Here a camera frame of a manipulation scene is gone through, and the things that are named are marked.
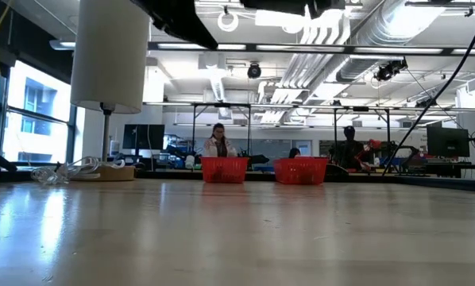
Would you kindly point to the red plastic basket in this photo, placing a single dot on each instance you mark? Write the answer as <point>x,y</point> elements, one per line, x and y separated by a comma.
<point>300,171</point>
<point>224,171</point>

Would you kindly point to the red desk lamp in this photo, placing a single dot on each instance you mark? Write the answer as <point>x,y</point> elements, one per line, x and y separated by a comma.
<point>374,144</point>

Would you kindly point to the black metal station frame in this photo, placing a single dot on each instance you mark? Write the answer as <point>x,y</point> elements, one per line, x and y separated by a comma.
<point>221,105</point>
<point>335,135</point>

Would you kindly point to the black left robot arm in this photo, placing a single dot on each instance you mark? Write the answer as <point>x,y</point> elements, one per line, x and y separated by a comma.
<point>178,20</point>

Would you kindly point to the black ceiling camera rig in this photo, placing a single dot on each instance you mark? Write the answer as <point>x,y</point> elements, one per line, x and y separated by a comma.
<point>386,72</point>

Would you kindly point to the silver ventilation duct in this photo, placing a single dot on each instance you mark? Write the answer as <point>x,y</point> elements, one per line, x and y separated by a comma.
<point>374,39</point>

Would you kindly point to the black computer monitor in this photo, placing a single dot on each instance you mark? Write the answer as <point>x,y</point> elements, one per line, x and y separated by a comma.
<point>142,137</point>
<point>448,142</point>

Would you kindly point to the black aluminium table frame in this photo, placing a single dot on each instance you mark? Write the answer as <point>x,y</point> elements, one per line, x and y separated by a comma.
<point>420,180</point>

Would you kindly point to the person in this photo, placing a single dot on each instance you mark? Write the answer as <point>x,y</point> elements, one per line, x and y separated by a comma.
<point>348,149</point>
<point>294,153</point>
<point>218,147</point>

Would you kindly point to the white paper roll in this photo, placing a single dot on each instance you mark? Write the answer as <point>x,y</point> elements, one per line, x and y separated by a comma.
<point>190,162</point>

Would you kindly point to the black beam with light strips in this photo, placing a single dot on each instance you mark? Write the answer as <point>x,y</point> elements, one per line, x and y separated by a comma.
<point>340,49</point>

